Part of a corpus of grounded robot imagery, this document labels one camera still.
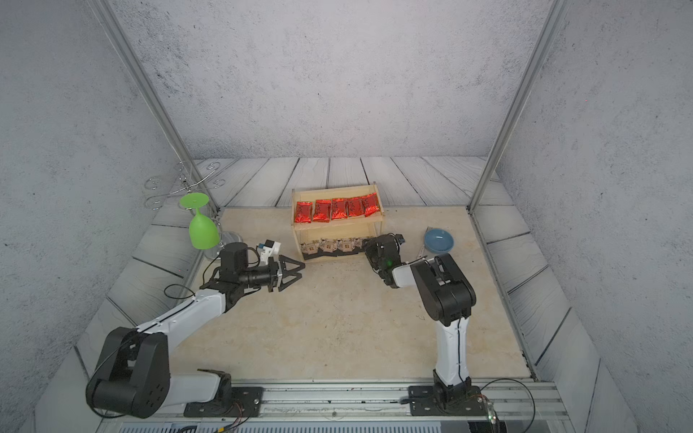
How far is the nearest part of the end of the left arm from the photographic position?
0.67 meters

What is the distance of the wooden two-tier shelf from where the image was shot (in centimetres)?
89

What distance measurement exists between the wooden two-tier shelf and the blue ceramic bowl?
25cm
